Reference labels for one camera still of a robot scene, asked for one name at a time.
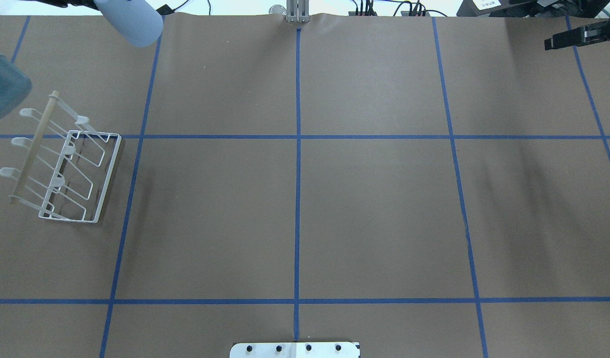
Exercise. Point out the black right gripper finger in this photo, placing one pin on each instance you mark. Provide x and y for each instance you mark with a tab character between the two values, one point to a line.
578	37

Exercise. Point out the light blue plastic cup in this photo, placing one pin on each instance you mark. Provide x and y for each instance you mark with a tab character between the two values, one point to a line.
135	20

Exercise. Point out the small black sensor puck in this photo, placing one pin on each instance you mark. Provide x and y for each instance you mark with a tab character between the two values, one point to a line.
165	10

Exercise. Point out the white wire cup holder rack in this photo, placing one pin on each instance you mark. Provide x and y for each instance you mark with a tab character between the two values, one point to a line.
68	164

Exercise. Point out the aluminium frame post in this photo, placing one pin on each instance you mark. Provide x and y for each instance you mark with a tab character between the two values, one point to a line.
297	11

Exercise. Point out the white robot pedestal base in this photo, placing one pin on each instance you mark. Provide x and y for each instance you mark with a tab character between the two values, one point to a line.
296	350

